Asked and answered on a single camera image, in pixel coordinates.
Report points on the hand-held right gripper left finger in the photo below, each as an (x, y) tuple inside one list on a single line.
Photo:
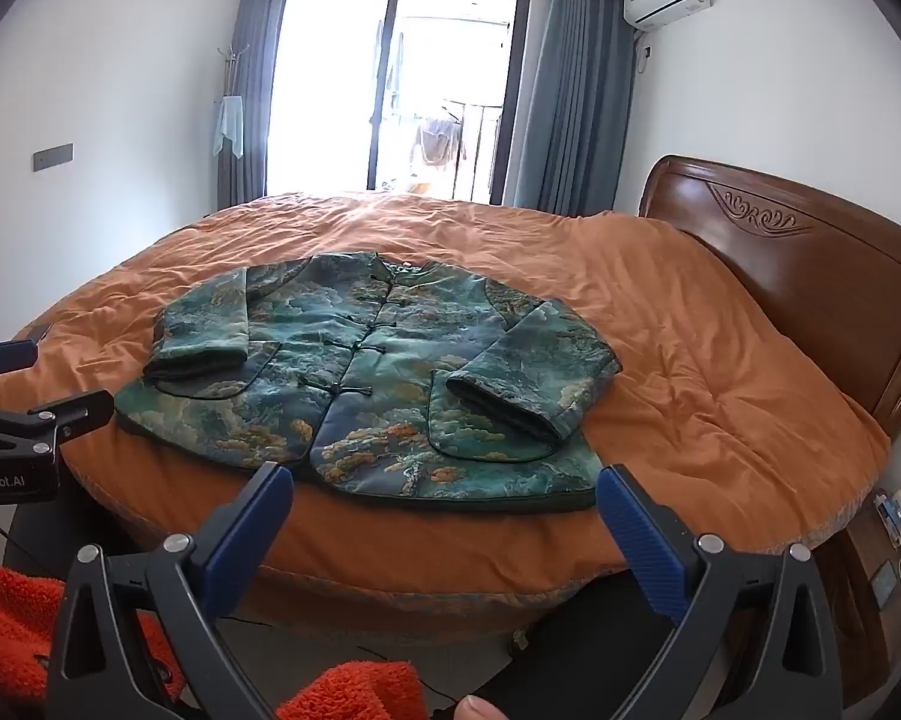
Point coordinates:
[(251, 529)]

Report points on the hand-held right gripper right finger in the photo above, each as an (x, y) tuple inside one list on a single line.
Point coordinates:
[(638, 540)]

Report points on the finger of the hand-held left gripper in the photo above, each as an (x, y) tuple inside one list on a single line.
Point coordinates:
[(52, 416), (4, 356)]

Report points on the green patterned padded jacket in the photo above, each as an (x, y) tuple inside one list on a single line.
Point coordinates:
[(375, 390)]

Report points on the person's right hand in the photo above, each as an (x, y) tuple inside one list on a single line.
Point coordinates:
[(480, 709)]

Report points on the orange fleece garment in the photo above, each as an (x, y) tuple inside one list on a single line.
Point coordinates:
[(15, 630)]

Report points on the orange bed quilt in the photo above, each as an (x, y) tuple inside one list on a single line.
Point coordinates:
[(683, 360)]

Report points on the patterned bed sheet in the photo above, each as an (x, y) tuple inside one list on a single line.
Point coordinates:
[(435, 600)]

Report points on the wooden nightstand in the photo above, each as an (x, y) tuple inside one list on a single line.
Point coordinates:
[(870, 615)]

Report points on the carved wooden headboard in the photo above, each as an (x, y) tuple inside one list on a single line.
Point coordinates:
[(810, 270)]

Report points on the coat rack with blue cloth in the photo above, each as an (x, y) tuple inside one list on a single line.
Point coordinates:
[(229, 120)]

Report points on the grey-blue curtain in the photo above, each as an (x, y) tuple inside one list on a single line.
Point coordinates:
[(581, 97), (244, 90)]

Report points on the balcony drying rack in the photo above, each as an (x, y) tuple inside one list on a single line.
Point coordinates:
[(480, 142)]

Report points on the hanging beige garment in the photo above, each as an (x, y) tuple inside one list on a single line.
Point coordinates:
[(435, 142)]

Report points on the sliding glass balcony door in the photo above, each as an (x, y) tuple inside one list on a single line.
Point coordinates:
[(398, 90)]

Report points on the grey wall switch panel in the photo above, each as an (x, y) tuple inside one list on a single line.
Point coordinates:
[(51, 156)]

